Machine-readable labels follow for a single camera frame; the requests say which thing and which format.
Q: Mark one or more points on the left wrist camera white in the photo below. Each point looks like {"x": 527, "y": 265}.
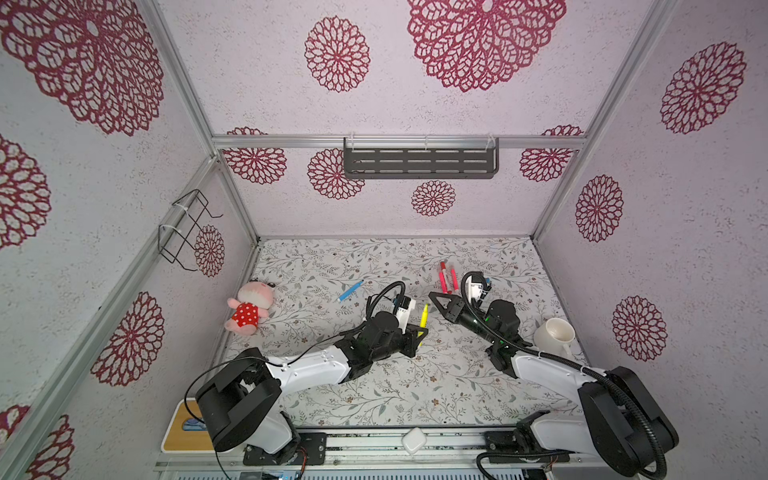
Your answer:
{"x": 403, "y": 312}

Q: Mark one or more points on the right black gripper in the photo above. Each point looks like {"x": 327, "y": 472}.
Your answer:
{"x": 454, "y": 312}

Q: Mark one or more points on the blue highlighter pen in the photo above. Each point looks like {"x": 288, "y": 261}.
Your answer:
{"x": 351, "y": 290}

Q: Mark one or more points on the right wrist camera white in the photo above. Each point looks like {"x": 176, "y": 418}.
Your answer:
{"x": 475, "y": 288}

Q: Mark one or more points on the white ceramic mug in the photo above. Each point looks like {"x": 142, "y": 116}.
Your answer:
{"x": 555, "y": 336}

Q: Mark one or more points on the black wire wall rack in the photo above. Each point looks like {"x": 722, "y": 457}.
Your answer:
{"x": 193, "y": 242}

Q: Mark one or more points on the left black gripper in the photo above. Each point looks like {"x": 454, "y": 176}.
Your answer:
{"x": 412, "y": 332}

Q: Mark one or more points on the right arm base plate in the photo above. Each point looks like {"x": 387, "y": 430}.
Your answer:
{"x": 510, "y": 444}

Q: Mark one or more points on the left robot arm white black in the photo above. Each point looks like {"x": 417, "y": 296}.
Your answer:
{"x": 239, "y": 404}

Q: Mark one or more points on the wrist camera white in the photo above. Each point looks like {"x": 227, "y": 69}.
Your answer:
{"x": 475, "y": 288}
{"x": 403, "y": 312}

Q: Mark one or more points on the dark grey wall shelf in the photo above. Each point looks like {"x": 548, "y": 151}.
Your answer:
{"x": 427, "y": 160}

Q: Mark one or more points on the white plastic clip on rail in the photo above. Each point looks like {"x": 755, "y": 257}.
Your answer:
{"x": 414, "y": 440}

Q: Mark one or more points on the yellow highlighter pen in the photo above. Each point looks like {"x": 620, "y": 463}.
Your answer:
{"x": 424, "y": 316}

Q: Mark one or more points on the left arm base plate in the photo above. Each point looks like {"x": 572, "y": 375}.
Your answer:
{"x": 308, "y": 449}

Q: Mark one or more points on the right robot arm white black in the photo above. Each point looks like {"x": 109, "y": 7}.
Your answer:
{"x": 619, "y": 420}

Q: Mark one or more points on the pink plush toy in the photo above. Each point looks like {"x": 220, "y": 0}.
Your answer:
{"x": 250, "y": 306}

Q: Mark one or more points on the wooden tray with white rim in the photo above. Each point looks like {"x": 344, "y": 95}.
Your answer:
{"x": 186, "y": 434}

